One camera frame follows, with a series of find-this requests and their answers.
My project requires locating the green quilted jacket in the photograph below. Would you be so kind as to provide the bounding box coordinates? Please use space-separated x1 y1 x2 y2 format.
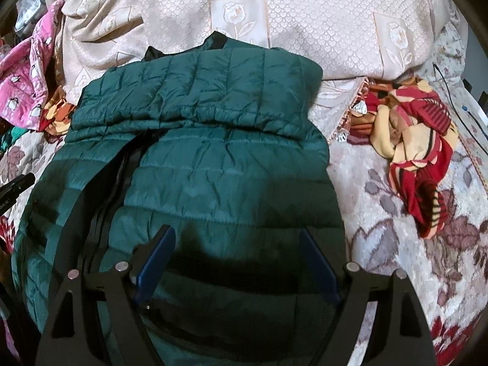
11 30 346 366

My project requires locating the black cable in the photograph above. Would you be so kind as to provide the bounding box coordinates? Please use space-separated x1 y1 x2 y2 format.
432 63 488 138

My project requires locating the red and yellow patterned cloth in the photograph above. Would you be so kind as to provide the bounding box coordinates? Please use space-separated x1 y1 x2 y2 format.
345 78 460 239

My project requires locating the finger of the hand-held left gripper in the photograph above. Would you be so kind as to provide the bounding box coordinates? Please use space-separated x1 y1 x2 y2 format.
0 173 36 211

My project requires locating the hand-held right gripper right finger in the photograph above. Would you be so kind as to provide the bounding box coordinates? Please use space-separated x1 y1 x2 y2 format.
300 228 438 366

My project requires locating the orange patterned cloth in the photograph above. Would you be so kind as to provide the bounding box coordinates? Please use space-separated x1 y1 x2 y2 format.
40 86 82 136

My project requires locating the white plastic bag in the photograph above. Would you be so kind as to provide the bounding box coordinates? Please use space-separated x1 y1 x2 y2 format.
13 0 42 35

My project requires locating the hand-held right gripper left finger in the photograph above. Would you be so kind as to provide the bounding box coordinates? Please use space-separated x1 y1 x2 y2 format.
34 225 177 366

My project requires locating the green cloth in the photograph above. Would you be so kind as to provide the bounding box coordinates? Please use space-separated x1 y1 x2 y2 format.
0 126 29 145

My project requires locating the white floral blanket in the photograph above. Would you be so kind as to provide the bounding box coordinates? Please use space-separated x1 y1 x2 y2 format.
0 19 488 366

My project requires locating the cream flower-patterned bedspread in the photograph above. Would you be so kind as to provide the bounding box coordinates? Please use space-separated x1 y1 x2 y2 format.
23 0 458 143

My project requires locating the pink printed blanket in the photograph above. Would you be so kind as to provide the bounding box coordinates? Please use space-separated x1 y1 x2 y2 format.
0 0 65 130

